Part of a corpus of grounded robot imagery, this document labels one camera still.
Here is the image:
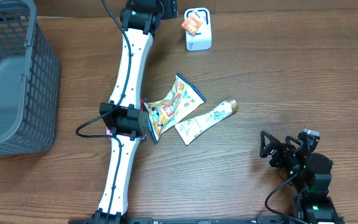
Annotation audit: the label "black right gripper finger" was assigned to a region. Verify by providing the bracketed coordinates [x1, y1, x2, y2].
[260, 130, 281, 158]
[285, 134, 306, 155]

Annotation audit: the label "orange item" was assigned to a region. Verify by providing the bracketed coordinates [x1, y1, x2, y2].
[181, 9, 206, 36]

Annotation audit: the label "white tube with gold cap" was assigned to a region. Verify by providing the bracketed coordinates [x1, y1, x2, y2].
[175, 99, 239, 145]

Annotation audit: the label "cream snack bag blue edges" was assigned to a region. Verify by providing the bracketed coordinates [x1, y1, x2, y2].
[145, 73, 206, 142]

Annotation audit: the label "red purple tissue pack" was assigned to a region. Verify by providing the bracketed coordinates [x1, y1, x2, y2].
[103, 98, 149, 140]

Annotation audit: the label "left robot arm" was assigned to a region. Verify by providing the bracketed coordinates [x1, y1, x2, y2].
[87, 0, 178, 223]

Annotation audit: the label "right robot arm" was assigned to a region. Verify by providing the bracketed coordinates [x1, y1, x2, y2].
[260, 128, 344, 224]

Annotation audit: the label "white barcode scanner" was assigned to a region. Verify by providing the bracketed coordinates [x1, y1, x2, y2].
[184, 7, 212, 51]

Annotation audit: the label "grey plastic shopping basket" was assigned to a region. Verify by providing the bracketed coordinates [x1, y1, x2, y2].
[0, 0, 60, 156]

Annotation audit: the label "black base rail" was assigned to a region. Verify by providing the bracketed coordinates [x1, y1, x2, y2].
[107, 216, 286, 224]

